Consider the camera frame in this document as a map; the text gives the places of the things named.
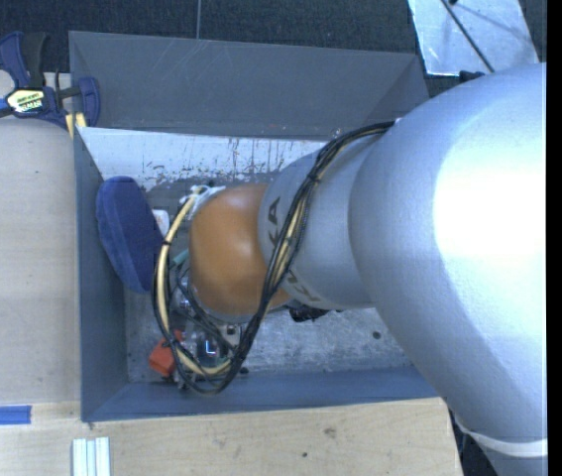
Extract grey metal bin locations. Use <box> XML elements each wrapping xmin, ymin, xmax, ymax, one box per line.
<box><xmin>67</xmin><ymin>30</ymin><xmax>455</xmax><ymax>423</ymax></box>

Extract orange-red block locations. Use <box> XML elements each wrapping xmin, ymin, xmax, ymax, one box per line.
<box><xmin>148</xmin><ymin>328</ymin><xmax>185</xmax><ymax>379</ymax></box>

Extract dark blue soft cushion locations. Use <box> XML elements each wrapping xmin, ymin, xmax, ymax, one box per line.
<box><xmin>94</xmin><ymin>176</ymin><xmax>167</xmax><ymax>296</ymax></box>

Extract pale wood flat board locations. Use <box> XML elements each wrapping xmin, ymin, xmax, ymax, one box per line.
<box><xmin>0</xmin><ymin>114</ymin><xmax>83</xmax><ymax>409</ymax></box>

